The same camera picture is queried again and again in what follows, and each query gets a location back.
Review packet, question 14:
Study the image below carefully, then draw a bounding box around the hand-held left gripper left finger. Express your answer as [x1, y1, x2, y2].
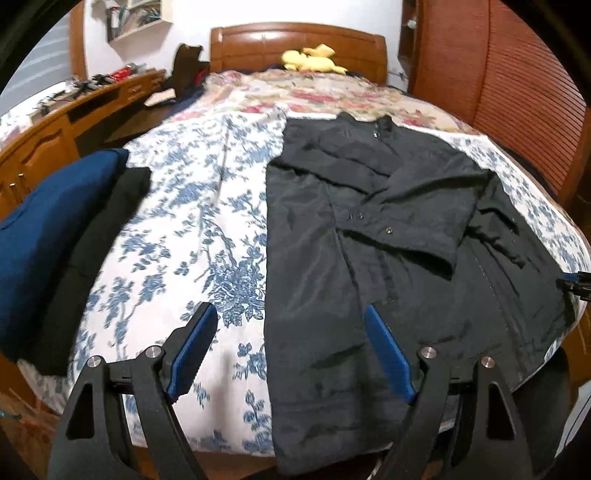
[46, 302, 219, 480]

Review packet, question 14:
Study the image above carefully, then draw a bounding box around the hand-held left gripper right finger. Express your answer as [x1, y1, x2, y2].
[365, 305, 536, 480]

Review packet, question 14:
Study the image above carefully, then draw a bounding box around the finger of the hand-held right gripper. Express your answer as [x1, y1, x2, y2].
[556, 271, 591, 303]

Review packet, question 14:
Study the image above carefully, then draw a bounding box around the black jacket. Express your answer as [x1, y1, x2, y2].
[265, 113, 575, 476]

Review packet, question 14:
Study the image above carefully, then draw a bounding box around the folded black garment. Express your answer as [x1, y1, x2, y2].
[28, 167, 153, 377]

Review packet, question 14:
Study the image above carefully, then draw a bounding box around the blue floral bed sheet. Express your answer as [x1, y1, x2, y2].
[18, 111, 591, 457]

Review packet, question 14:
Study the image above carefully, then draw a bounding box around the folded navy garment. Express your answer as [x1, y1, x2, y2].
[0, 148, 130, 361]

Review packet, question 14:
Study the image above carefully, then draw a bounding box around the wooden louvered wardrobe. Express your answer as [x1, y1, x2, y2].
[399, 0, 591, 204]

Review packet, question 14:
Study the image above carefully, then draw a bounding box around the navy bedcover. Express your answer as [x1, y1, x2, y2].
[173, 85, 208, 112]

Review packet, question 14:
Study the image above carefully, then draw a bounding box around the wooden desk cabinet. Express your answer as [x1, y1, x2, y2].
[0, 69, 176, 217]

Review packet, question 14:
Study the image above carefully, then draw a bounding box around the red floral blanket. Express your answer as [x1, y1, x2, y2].
[161, 69, 478, 134]

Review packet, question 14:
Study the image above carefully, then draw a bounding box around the black gadget cluster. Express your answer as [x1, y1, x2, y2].
[69, 74, 115, 94]

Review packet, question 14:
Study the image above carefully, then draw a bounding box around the dark wooden chair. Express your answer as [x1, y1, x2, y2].
[171, 44, 208, 93]

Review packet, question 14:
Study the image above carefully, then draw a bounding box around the yellow plush toy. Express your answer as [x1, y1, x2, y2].
[281, 44, 348, 75]

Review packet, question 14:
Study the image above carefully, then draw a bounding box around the wooden headboard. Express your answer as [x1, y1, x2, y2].
[210, 22, 387, 86]

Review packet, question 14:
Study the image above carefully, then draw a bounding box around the grey window blind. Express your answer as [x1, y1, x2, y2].
[9, 18, 75, 95]

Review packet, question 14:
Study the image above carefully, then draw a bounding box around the row of books and magazines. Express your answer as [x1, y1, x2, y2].
[106, 4, 162, 35]

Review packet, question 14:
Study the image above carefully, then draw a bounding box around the white wall shelf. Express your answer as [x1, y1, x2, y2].
[106, 0, 174, 42]

